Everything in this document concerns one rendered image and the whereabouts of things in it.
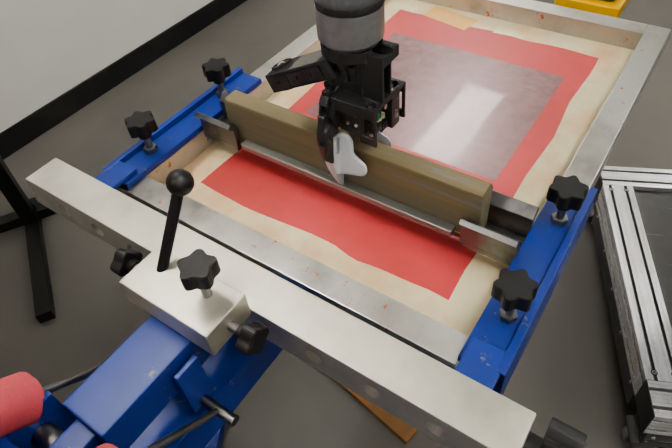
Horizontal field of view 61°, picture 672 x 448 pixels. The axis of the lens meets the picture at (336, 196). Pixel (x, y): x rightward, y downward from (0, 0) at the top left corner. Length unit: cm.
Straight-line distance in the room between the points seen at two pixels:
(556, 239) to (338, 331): 30
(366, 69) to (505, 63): 49
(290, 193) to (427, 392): 40
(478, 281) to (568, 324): 118
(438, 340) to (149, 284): 31
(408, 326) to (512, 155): 36
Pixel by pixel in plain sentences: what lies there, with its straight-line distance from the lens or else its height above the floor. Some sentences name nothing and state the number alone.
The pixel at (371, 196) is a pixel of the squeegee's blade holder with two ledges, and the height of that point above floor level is 100.
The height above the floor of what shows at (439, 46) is 96.
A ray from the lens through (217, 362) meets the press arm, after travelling 73.
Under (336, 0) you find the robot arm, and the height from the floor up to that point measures 127.
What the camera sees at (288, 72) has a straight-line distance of 71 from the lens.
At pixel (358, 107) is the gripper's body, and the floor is 115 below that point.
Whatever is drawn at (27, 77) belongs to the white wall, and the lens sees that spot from 283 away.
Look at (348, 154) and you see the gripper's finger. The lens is 72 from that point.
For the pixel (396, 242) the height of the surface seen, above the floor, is 96.
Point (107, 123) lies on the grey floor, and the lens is 284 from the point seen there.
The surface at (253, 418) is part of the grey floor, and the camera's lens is 171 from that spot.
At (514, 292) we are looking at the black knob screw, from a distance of 59.
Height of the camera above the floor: 153
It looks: 45 degrees down
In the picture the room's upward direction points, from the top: 6 degrees counter-clockwise
